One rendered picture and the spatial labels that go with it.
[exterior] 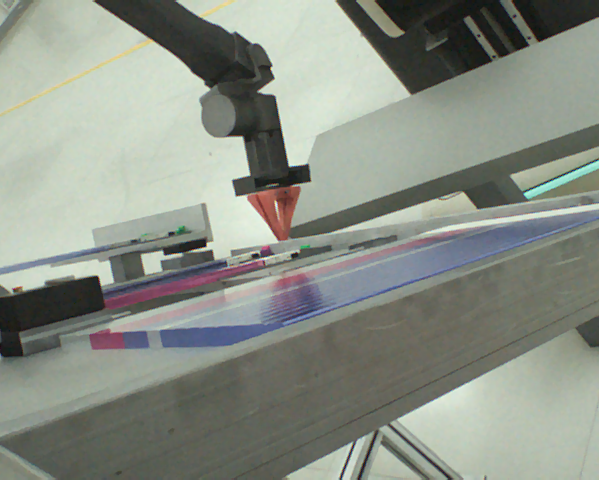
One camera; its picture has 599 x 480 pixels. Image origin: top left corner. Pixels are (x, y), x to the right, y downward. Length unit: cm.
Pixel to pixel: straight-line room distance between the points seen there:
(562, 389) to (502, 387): 14
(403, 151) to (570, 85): 29
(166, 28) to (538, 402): 103
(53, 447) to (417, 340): 21
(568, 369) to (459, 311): 127
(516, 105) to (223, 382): 100
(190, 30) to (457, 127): 45
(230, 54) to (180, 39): 7
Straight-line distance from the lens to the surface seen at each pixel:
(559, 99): 128
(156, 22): 115
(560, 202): 91
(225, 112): 114
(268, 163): 119
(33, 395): 47
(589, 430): 167
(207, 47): 118
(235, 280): 96
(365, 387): 44
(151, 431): 35
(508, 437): 175
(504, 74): 140
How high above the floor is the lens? 131
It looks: 31 degrees down
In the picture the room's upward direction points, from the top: 46 degrees counter-clockwise
